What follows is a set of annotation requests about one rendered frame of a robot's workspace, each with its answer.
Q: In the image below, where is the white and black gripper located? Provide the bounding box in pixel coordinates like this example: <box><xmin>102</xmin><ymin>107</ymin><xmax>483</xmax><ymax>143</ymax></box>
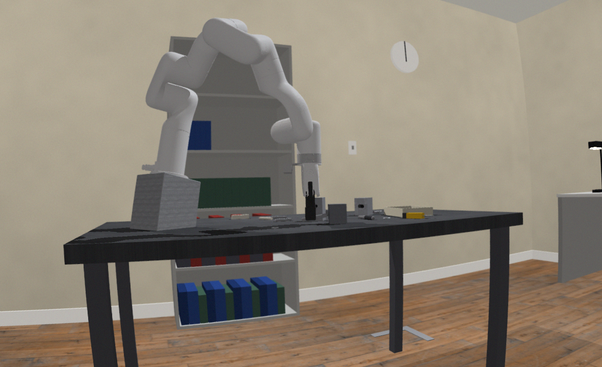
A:
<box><xmin>297</xmin><ymin>163</ymin><xmax>322</xmax><ymax>221</ymax></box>

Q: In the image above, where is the beige open tray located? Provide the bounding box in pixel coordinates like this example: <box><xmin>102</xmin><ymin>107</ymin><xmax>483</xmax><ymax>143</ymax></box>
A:
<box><xmin>384</xmin><ymin>206</ymin><xmax>433</xmax><ymax>217</ymax></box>

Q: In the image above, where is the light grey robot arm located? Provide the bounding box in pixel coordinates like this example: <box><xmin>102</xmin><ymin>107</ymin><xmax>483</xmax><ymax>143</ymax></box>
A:
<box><xmin>142</xmin><ymin>18</ymin><xmax>321</xmax><ymax>178</ymax></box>

